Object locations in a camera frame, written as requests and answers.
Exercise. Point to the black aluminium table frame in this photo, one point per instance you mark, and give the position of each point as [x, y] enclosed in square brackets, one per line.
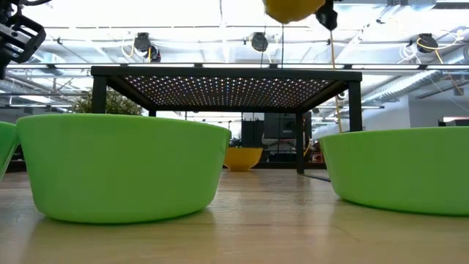
[282, 165]

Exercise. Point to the black perforated metal rack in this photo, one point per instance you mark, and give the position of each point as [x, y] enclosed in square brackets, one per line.
[227, 73]

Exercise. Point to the yellow floral patterned bowl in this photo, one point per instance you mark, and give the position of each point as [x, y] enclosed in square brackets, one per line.
[243, 159]
[291, 11]

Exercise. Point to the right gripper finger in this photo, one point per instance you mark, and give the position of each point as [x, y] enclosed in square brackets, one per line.
[327, 15]

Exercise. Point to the green plastic mini bowl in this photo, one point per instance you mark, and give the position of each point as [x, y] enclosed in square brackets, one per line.
[399, 172]
[5, 146]
[121, 168]

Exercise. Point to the green leafy plant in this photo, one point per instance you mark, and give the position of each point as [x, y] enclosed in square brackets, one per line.
[110, 104]

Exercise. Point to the silver ventilation duct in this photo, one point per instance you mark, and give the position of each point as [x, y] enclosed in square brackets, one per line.
[403, 86]

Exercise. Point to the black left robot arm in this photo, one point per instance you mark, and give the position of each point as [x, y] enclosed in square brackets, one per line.
[2, 67]

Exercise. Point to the black office cabinet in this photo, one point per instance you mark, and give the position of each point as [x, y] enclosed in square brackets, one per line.
[280, 126]

